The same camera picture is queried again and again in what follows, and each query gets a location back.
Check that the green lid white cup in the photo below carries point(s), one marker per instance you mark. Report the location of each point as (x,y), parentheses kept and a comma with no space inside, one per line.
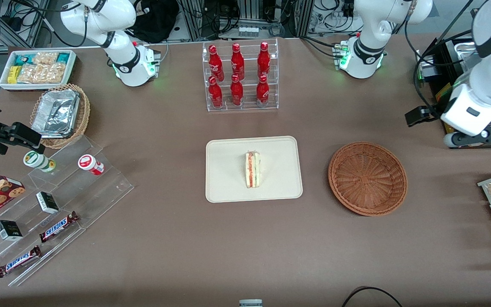
(36,160)

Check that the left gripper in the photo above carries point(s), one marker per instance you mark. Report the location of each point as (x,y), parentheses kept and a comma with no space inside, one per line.
(418,115)

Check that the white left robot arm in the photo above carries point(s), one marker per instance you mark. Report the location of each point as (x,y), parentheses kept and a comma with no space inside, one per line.
(373,25)

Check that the white plastic snack bin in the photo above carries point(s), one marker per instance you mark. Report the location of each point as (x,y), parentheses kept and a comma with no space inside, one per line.
(36,86)

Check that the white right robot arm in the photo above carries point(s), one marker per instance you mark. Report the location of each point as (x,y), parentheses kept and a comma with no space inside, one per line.
(126,64)

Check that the clear acrylic bottle rack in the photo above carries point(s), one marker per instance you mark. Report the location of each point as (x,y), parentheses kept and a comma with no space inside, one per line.
(249,106)

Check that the clear acrylic stepped display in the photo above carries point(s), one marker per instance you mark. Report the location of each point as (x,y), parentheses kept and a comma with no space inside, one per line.
(100,196)

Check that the black fabric bag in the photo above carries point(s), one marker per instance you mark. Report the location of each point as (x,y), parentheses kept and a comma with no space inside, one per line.
(156,21)

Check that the teal snack packet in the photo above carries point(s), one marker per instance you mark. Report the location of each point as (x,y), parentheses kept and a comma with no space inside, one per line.
(63,58)
(24,59)

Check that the red lid white cup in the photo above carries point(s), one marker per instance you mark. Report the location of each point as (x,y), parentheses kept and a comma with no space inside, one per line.
(90,164)

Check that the black food warmer machine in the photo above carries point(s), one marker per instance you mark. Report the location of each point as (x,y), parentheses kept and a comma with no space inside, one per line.
(443,91)

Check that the beige rectangular tray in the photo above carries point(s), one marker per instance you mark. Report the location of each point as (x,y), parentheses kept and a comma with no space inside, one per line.
(228,170)

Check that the clear rice cracker bag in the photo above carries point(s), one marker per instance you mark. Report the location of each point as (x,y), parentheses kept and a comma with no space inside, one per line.
(30,73)
(53,73)
(45,58)

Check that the yellow snack packet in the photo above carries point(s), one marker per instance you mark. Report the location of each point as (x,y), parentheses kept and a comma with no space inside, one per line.
(12,74)

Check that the small black box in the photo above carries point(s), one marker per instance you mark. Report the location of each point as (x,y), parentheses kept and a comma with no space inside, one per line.
(47,202)
(9,230)

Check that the round brown wicker basket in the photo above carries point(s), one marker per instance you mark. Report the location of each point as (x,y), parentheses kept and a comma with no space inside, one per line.
(369,179)

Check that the silver foil tray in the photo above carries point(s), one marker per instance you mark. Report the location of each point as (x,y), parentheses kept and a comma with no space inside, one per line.
(56,113)

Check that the triangular sandwich wedge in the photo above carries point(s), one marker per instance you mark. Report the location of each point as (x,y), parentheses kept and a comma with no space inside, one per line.
(252,170)

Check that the tan oval wicker basket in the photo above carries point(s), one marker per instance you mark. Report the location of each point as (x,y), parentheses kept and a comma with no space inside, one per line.
(84,115)

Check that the red soda bottle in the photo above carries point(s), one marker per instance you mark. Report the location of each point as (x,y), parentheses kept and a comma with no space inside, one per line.
(237,62)
(215,94)
(264,59)
(236,91)
(215,62)
(263,91)

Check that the white power strip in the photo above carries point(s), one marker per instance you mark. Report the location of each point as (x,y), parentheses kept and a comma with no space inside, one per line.
(248,31)

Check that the brown Snickers bar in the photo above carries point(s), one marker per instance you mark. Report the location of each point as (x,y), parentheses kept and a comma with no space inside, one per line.
(18,261)
(58,227)

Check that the small grey device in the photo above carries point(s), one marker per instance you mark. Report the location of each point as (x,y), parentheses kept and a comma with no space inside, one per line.
(250,303)

